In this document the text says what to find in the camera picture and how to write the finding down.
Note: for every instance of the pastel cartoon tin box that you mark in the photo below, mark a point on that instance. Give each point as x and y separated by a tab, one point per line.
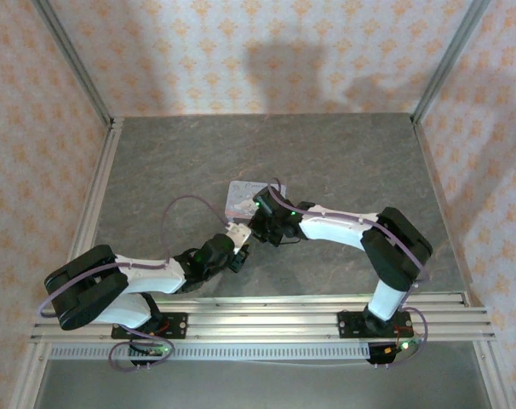
241	200

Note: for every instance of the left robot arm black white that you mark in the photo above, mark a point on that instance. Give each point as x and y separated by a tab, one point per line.
151	272

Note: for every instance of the left controller circuit board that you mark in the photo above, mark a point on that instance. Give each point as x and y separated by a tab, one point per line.
153	350

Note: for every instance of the controller circuit board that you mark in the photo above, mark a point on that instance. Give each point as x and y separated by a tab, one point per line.
405	346
153	350

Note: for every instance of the right controller circuit board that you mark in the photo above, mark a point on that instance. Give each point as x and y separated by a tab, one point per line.
405	346

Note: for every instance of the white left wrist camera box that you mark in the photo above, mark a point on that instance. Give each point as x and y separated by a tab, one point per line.
239	235

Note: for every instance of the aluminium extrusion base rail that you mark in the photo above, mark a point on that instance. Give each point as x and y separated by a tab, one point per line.
262	324

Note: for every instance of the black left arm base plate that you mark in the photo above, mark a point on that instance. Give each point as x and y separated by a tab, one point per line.
177	326

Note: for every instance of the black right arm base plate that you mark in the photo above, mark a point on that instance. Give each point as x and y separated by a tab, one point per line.
349	324

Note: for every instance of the aluminium side rail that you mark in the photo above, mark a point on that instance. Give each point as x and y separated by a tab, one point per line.
437	204
102	170

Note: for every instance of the aluminium frame post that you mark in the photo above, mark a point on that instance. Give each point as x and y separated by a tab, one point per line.
447	64
77	64

